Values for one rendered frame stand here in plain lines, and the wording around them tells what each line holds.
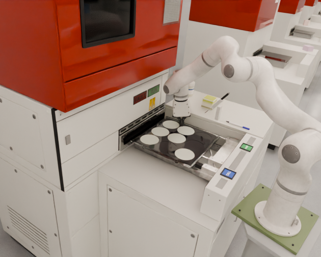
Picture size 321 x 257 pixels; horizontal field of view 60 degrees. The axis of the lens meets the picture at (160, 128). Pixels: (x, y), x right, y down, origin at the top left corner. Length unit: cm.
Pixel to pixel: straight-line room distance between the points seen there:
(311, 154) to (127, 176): 80
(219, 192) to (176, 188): 26
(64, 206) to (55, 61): 68
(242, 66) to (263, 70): 12
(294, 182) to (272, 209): 17
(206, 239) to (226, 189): 23
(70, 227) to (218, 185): 74
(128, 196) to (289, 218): 70
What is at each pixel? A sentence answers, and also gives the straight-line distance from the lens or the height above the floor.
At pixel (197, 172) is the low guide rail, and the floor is 84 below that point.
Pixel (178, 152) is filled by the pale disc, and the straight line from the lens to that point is 143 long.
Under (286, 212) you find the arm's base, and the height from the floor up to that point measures 92.
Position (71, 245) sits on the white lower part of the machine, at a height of 46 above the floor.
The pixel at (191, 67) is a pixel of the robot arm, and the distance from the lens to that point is 142.
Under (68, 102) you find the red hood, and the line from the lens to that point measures 105.
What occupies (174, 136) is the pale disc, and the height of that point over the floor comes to 90.
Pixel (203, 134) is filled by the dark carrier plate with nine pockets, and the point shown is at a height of 90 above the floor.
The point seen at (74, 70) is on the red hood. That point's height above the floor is 137.
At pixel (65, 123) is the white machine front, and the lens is 115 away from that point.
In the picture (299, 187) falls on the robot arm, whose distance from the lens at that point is 116.
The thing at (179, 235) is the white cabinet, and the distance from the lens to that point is 131.
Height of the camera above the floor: 171
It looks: 30 degrees down
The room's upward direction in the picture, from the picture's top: 6 degrees clockwise
